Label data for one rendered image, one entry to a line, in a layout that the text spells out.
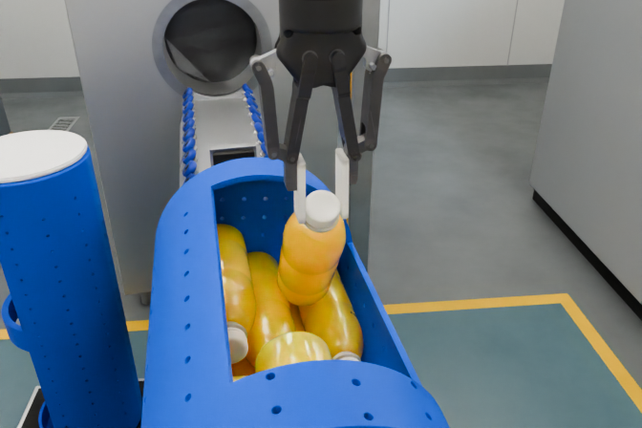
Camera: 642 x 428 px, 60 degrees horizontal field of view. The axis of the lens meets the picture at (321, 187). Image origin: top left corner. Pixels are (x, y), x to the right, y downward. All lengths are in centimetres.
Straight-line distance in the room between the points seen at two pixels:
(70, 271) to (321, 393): 108
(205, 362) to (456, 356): 184
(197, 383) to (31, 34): 503
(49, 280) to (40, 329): 14
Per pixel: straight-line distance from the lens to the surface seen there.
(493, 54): 552
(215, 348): 50
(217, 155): 120
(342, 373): 46
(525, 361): 234
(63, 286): 147
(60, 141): 148
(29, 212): 137
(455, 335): 237
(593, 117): 282
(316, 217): 58
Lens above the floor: 156
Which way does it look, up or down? 28 degrees down
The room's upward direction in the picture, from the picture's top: straight up
